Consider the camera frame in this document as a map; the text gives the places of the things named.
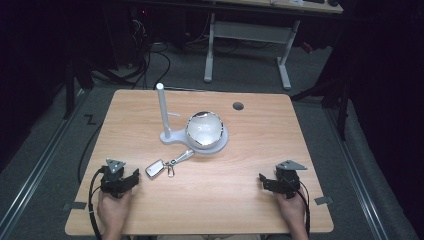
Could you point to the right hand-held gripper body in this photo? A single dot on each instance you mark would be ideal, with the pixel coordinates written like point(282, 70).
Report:
point(286, 181)

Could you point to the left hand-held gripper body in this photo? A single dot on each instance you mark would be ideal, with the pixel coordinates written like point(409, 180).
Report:
point(115, 180)

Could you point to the person's left hand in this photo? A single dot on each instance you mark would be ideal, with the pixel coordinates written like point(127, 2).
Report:
point(113, 210)

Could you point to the person's right hand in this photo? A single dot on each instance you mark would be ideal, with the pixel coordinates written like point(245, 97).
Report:
point(291, 211)

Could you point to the grey tape piece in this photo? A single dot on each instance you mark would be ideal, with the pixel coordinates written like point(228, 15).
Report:
point(323, 200)
point(76, 205)

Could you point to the shiny silver bowl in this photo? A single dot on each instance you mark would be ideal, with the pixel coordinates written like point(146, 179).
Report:
point(204, 130)

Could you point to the dark round table grommet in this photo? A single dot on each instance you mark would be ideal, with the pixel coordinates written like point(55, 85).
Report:
point(238, 106)

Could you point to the black metal stand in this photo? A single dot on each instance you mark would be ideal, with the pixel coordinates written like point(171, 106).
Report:
point(336, 100)
point(75, 83)

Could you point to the white-legged wooden desk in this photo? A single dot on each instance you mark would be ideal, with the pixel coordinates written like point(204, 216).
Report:
point(250, 31)

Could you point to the white stand with post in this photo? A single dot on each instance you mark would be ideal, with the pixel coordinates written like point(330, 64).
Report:
point(173, 137)

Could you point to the metal floor rail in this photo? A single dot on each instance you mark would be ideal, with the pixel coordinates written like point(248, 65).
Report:
point(36, 170)
point(356, 173)

